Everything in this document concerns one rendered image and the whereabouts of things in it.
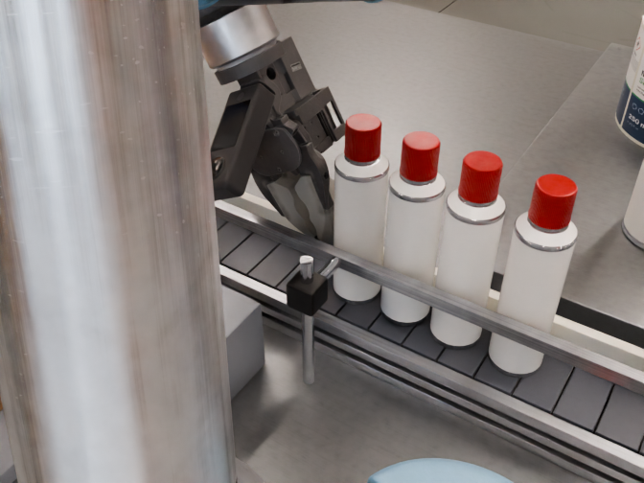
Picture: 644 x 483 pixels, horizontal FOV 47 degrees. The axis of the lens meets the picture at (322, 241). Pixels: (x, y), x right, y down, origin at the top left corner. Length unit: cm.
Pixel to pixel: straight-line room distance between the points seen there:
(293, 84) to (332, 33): 74
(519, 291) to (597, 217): 31
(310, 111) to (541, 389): 34
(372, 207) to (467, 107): 57
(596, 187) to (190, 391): 79
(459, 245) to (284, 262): 24
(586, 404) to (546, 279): 14
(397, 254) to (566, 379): 20
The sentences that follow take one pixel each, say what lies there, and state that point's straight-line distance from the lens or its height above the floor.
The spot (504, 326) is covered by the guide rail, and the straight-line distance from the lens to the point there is 66.
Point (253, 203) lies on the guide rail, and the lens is 86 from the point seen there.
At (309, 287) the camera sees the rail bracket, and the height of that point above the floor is 97.
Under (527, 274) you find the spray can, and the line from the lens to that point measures 64.
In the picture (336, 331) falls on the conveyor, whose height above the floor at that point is 87.
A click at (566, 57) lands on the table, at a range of 145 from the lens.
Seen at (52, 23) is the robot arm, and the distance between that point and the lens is 23.
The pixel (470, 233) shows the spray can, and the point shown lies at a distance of 65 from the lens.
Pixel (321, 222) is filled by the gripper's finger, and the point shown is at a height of 96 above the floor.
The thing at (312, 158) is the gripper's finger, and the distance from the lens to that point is 71.
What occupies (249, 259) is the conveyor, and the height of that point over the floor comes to 88.
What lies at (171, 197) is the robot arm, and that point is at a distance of 24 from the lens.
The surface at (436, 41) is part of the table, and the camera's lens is 146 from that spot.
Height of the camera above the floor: 142
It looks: 39 degrees down
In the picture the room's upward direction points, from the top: straight up
